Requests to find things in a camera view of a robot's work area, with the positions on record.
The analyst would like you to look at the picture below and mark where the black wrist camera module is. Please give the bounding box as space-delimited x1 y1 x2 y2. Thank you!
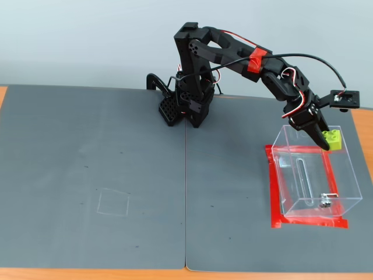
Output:
329 89 361 113

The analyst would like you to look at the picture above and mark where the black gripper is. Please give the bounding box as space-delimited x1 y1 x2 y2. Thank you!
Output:
287 89 332 152

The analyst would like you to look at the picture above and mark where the transparent acrylic box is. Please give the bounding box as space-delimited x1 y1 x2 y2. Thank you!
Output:
271 124 363 218

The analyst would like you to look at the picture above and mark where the red tape frame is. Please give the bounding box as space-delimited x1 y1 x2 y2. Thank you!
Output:
264 144 350 229

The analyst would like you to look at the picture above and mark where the small metal latch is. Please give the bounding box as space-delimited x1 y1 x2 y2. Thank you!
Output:
319 192 339 209

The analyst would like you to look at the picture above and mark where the gray mat with chalk square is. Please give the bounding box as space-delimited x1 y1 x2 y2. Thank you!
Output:
0 84 187 270

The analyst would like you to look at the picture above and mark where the black table clamp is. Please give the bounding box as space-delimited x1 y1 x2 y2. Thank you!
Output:
146 73 175 99

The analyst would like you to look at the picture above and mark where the black camera cable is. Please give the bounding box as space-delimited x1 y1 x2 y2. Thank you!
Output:
170 52 348 91

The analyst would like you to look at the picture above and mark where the red tape strip on arm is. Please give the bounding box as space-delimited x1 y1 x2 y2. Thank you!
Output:
247 48 269 75

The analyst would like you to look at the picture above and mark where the green lego block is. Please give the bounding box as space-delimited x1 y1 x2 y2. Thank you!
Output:
322 125 342 152

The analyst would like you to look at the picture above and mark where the red white servo wire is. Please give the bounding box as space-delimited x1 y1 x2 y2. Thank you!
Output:
209 73 224 87
220 29 259 49
280 67 308 120

